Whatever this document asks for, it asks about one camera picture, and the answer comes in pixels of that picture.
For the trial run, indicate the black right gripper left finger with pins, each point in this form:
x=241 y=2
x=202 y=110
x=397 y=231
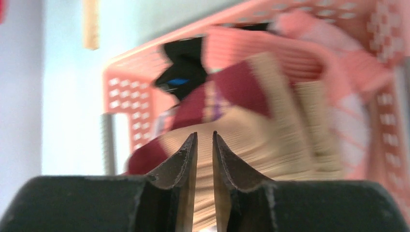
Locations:
x=171 y=189

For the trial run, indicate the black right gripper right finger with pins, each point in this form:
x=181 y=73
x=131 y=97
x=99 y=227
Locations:
x=241 y=202

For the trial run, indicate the maroon purple striped sock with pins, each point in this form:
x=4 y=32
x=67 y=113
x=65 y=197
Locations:
x=280 y=154
x=236 y=85

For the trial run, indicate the black blue white sock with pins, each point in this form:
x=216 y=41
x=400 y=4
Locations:
x=186 y=72

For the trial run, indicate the pink green patterned sock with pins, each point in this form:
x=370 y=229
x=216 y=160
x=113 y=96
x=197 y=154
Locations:
x=307 y=48

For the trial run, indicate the wooden hanger rack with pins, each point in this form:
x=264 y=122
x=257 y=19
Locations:
x=90 y=24

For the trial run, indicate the pink plastic basket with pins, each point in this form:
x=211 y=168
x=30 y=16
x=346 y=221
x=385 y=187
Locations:
x=299 y=106

